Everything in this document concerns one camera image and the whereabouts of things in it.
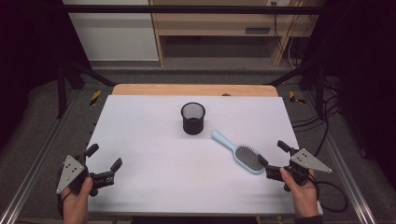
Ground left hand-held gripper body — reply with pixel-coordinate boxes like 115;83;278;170
56;151;116;198

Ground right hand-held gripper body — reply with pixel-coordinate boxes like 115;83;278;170
265;147;333;192

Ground light blue hairbrush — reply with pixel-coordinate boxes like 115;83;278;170
210;130;266;175

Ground black mesh cup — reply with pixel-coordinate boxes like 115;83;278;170
180;102;206;136

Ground person's left hand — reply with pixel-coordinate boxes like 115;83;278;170
61;176;94;224

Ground person's right hand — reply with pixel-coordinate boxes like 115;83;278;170
278;167;320;218

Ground white cabinet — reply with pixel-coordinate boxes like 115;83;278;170
62;0;161;62

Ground light wooden desk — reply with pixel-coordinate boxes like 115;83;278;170
148;0;326;67

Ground aluminium rail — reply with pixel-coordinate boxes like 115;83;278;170
0;92;80;224
303;91;378;224

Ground black floor cables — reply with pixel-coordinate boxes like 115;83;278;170
290;78;344;158

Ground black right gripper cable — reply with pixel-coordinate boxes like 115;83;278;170
307;174;348;214

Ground black frame leg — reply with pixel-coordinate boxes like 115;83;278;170
56;58;117;119
263;59;329;119

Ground cables behind desk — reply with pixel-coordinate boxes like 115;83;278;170
270;0;316;70

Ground black horizontal frame bar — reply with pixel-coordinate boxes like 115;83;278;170
59;4;332;16

